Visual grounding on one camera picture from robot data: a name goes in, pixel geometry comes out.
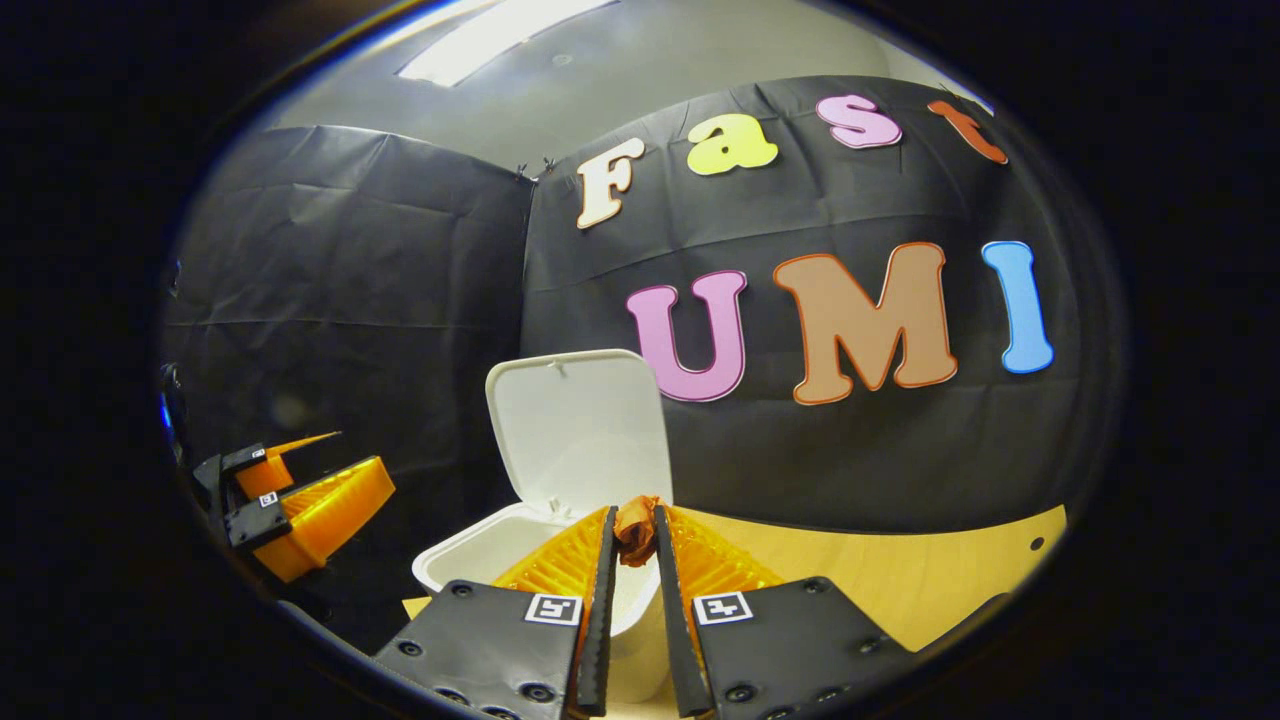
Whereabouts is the white desktop garbage bin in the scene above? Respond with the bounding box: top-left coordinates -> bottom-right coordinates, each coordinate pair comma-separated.
412,348 -> 677,706

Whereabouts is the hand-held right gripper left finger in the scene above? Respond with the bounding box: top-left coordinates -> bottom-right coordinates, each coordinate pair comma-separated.
370,505 -> 621,720

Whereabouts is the black backdrop cloth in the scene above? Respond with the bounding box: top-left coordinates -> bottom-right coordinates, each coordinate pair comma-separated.
160,75 -> 1126,656

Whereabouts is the wooden desktop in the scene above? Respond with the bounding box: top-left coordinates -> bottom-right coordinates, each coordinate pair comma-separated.
400,503 -> 1069,720

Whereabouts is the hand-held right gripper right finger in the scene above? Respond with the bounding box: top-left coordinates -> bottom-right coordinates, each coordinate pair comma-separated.
652,504 -> 919,720

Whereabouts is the orange paper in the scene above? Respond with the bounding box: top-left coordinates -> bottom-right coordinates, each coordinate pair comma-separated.
614,495 -> 664,569

